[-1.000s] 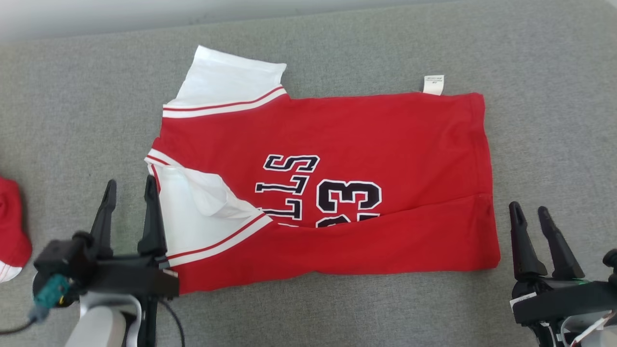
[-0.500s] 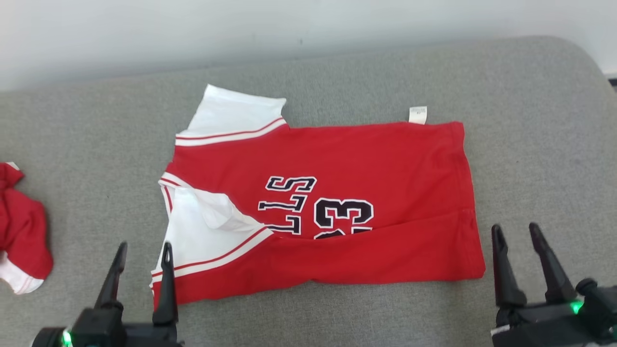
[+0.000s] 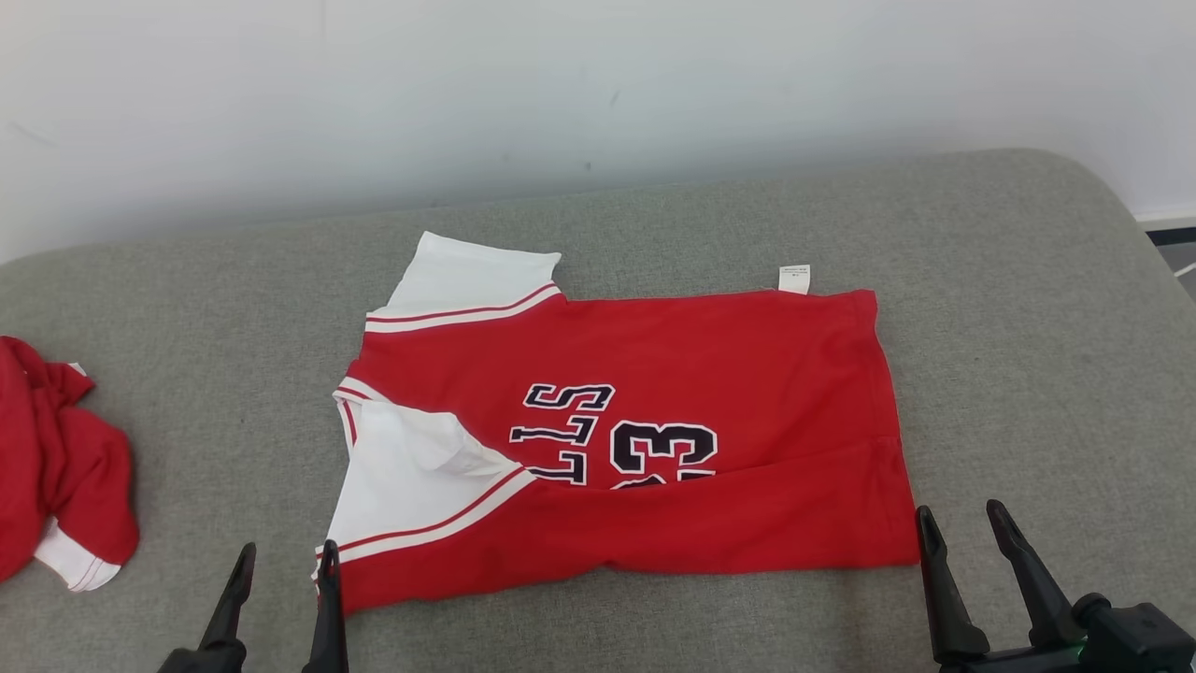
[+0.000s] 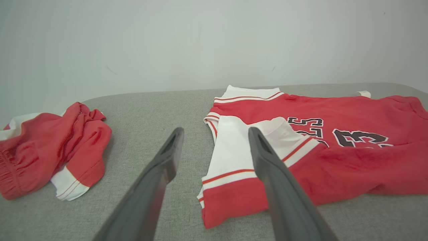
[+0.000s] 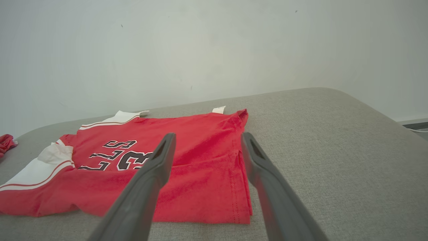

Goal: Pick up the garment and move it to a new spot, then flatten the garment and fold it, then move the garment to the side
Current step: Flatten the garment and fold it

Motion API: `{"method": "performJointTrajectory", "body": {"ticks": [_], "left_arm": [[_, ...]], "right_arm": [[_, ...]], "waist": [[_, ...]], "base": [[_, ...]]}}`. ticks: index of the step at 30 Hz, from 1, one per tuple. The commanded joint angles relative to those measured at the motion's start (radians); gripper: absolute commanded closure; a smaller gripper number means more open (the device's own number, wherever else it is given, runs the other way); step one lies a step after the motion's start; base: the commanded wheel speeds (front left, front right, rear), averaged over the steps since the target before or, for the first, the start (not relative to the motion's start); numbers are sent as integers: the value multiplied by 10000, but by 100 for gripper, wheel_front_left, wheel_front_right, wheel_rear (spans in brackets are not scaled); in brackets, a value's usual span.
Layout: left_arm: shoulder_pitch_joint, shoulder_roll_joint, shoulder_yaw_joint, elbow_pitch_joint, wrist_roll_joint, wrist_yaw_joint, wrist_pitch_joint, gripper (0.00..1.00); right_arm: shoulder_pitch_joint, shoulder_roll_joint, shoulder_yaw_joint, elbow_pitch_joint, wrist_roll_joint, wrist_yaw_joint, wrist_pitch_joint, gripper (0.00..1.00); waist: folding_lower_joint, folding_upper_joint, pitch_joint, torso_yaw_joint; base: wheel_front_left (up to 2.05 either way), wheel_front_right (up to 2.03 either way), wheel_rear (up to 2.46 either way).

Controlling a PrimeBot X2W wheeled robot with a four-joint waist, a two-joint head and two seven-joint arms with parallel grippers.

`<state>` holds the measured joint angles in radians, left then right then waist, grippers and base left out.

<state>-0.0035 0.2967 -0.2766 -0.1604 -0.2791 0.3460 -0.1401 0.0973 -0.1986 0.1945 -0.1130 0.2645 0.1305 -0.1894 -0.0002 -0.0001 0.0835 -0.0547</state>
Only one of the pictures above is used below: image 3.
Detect red shorts white trim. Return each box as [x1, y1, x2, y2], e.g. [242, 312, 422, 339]
[0, 335, 141, 594]

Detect red jersey shirt white sleeves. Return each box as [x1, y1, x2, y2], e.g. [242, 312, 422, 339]
[313, 231, 922, 617]

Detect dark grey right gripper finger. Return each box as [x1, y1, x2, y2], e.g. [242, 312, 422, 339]
[915, 505, 990, 667]
[986, 498, 1086, 649]

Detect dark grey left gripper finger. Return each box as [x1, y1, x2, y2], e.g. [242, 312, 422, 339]
[198, 541, 258, 649]
[300, 539, 349, 673]

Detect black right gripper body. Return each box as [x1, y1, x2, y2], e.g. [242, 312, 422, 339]
[938, 592, 1196, 673]

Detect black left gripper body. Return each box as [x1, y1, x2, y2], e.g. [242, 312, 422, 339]
[156, 640, 249, 673]

